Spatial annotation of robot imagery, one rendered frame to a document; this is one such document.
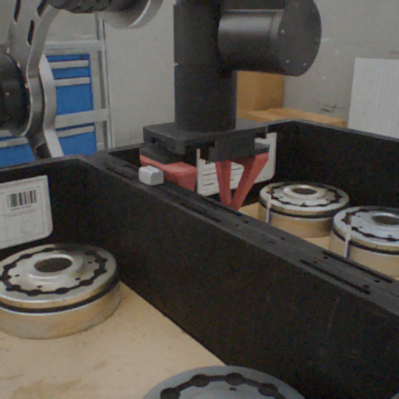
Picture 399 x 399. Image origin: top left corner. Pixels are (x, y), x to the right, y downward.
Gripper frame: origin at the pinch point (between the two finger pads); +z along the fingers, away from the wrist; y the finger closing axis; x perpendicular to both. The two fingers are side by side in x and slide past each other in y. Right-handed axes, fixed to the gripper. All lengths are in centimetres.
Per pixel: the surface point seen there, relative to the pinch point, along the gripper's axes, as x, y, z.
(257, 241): -16.9, -8.6, -5.9
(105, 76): 194, 85, 10
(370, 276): -23.5, -6.7, -5.9
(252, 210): 6.2, 12.0, 4.0
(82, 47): 193, 73, -4
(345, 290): -23.6, -8.8, -5.9
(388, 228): -11.9, 13.0, 0.4
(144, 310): -5.5, -10.3, 4.1
